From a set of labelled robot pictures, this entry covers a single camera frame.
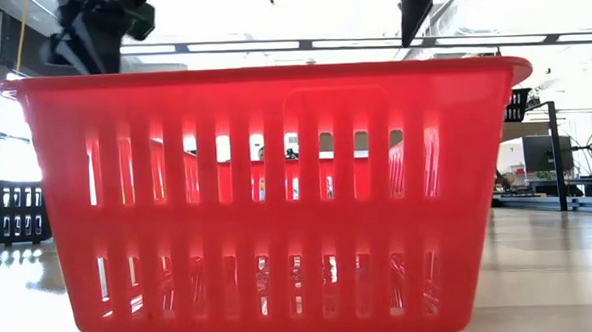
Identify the wooden shelf with black frame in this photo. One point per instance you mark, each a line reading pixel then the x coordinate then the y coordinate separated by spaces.
pixel 557 164

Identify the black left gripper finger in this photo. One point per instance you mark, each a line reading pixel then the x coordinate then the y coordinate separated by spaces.
pixel 100 44
pixel 63 51

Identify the black slotted plastic basket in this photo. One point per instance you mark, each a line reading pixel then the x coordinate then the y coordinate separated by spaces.
pixel 518 92
pixel 8 211

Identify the dark computer monitor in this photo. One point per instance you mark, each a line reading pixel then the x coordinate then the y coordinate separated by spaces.
pixel 545 152

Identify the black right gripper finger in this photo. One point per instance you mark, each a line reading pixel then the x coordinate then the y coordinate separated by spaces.
pixel 416 5

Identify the black aluminium table frame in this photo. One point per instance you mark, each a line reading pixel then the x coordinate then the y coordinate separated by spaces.
pixel 538 201

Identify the red slotted plastic basket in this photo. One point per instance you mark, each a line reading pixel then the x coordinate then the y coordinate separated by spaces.
pixel 278 222

